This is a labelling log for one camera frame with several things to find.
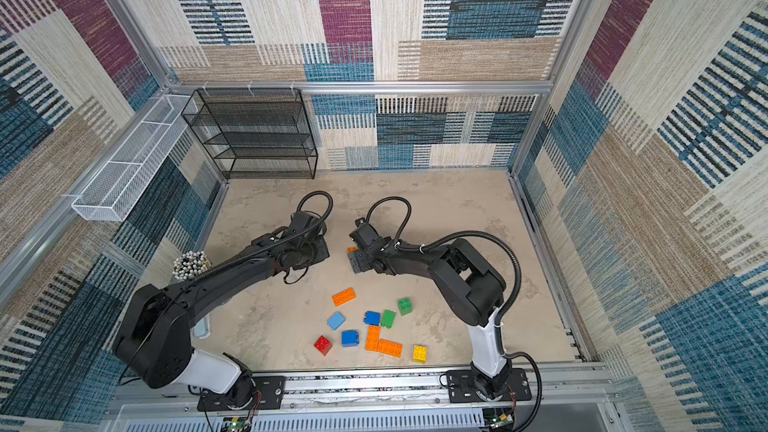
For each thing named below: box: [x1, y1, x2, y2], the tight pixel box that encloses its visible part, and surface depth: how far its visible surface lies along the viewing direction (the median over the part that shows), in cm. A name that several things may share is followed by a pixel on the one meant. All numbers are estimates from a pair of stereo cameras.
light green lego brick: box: [381, 310, 396, 329], surface depth 87 cm
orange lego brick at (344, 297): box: [332, 287, 357, 307], surface depth 90 cm
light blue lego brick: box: [327, 311, 346, 331], surface depth 86 cm
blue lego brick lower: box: [341, 330, 359, 347], surface depth 83 cm
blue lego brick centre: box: [363, 311, 381, 326], surface depth 87 cm
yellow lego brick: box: [413, 345, 428, 364], surface depth 77 cm
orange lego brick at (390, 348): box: [376, 339, 403, 358], surface depth 81 cm
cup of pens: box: [172, 251, 212, 280], surface depth 77 cm
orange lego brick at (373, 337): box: [365, 325, 381, 351], surface depth 83 cm
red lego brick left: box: [314, 335, 333, 356], surface depth 79 cm
